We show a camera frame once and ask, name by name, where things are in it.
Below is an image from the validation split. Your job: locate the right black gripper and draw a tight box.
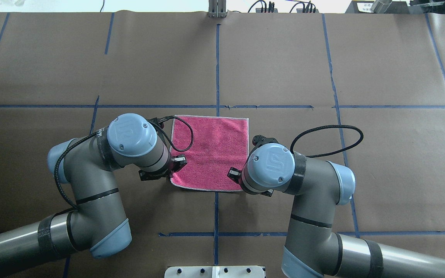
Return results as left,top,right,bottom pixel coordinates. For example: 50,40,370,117
227,167,273,197

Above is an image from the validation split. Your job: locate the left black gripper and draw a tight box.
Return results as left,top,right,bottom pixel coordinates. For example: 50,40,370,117
138,154,188,181

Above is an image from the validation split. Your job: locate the pink towel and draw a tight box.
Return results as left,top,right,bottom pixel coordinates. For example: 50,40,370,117
170,115,249,192

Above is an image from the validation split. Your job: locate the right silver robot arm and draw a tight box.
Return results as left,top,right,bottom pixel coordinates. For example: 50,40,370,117
228,142,445,278

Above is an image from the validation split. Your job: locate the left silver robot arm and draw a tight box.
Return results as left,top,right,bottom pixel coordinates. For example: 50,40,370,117
0,113,194,277

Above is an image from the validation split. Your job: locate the black tray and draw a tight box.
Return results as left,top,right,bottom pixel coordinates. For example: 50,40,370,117
345,0,410,14

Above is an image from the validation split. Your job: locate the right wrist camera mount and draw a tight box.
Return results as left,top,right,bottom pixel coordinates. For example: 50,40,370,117
252,134,279,148

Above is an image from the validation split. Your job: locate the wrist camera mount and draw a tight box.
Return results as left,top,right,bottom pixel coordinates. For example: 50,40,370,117
252,134,279,148
147,117,168,129

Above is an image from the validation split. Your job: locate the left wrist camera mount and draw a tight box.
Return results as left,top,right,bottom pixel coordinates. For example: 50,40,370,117
147,117,168,129

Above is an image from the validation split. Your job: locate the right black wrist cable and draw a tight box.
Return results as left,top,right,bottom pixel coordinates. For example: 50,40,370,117
290,125,364,158

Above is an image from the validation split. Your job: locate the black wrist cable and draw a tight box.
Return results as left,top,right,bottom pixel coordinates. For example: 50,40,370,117
54,115,194,211
290,125,364,158

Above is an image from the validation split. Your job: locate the white pedestal column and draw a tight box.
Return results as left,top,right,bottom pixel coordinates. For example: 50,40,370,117
164,265,267,278

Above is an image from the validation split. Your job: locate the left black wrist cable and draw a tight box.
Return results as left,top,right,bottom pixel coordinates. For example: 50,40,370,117
54,115,194,211

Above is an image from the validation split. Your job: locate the aluminium frame post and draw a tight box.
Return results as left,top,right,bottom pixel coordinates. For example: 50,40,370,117
207,0,228,18

